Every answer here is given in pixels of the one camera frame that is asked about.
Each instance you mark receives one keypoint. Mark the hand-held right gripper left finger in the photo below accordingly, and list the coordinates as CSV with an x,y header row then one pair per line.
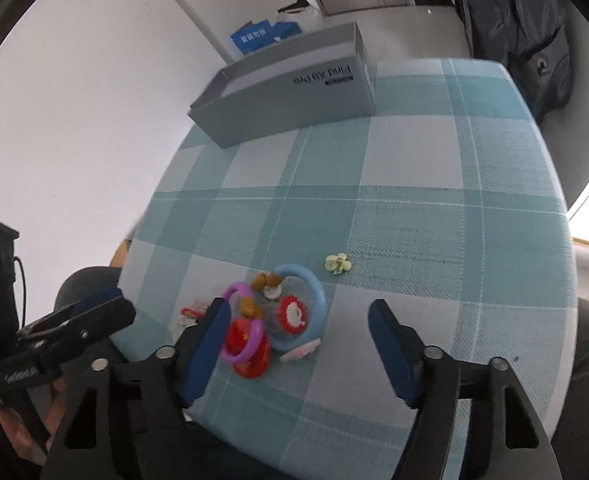
x,y
209,345

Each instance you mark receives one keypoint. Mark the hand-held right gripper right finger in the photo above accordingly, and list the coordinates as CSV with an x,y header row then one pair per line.
x,y
393,352

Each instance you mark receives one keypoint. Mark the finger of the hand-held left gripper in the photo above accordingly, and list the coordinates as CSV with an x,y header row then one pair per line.
x,y
99,322
69,312

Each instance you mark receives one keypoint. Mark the red and white charm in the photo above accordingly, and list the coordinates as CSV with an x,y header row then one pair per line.
x,y
190,312

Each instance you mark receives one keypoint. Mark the large red round badge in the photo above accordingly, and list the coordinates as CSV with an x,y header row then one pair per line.
x,y
254,366

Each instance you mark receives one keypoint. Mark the small red round badge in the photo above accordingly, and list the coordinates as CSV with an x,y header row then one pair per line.
x,y
287,310

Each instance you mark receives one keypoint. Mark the pink hair clip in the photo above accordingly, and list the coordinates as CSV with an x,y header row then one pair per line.
x,y
299,352

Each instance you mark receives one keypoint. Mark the yellow-green flower clip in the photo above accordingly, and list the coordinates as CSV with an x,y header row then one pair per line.
x,y
338,263

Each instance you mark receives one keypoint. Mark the grey cardboard box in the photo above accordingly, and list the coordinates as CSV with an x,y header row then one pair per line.
x,y
284,105

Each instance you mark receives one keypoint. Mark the person's left hand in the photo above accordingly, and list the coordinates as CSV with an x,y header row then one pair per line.
x,y
58,405

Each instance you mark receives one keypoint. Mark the person's left leg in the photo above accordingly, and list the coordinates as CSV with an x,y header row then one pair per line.
x,y
89,282

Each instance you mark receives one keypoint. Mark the blue packet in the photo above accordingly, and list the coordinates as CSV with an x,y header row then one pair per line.
x,y
254,37

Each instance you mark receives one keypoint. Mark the white plastic bag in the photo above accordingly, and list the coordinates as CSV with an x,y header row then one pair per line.
x,y
304,19

